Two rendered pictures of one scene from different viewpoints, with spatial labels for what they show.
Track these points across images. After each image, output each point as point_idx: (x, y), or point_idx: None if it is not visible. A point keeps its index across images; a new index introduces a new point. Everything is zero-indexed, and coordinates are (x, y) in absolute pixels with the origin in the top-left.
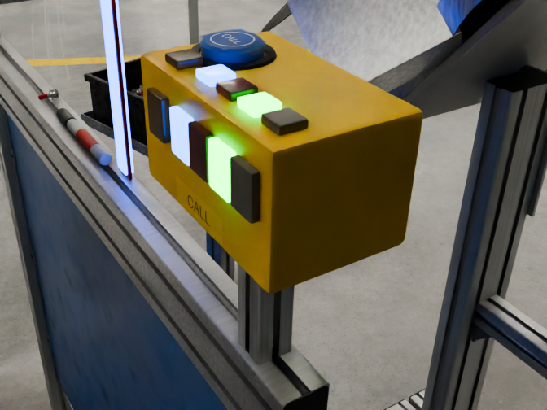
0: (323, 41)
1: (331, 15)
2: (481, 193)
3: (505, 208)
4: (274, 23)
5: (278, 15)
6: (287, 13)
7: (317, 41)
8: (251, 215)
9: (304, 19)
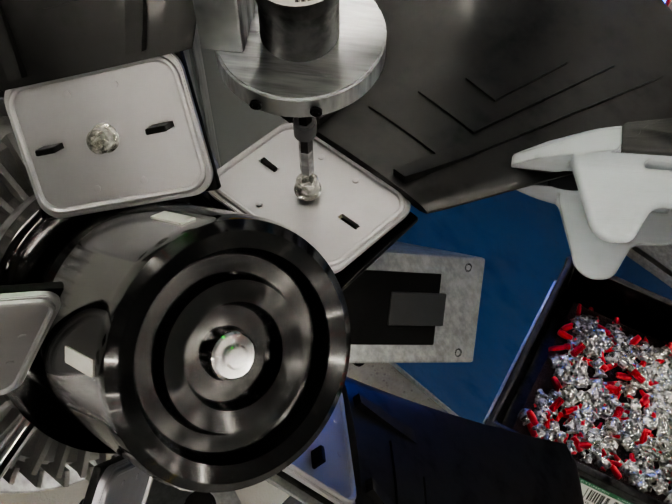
0: (407, 245)
1: (403, 247)
2: None
3: None
4: (546, 452)
5: (552, 488)
6: (525, 448)
7: (417, 246)
8: None
9: (445, 251)
